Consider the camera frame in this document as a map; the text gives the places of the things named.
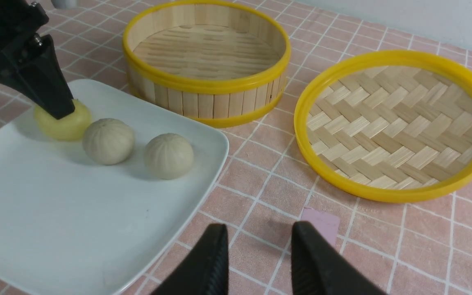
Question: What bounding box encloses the white steamed bun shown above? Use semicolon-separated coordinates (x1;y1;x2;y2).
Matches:
144;133;194;180
82;118;135;166

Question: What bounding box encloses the pink cube block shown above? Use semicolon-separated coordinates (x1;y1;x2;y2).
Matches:
300;207;340;246

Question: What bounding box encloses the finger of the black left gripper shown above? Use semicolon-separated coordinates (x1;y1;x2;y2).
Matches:
0;34;75;120

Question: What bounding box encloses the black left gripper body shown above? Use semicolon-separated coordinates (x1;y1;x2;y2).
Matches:
0;0;49;68

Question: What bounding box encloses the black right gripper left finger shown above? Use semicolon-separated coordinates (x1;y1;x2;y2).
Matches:
152;223;230;295

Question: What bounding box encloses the yellow-rimmed woven steamer lid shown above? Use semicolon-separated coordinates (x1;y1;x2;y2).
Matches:
294;50;472;203

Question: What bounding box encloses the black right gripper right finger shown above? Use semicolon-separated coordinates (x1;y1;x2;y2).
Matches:
291;221;386;295

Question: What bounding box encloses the yellow-rimmed bamboo steamer basket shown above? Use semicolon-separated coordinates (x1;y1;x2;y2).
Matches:
123;0;291;128

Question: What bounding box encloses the yellow steamed bun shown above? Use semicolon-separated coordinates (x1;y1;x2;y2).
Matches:
33;99;92;141

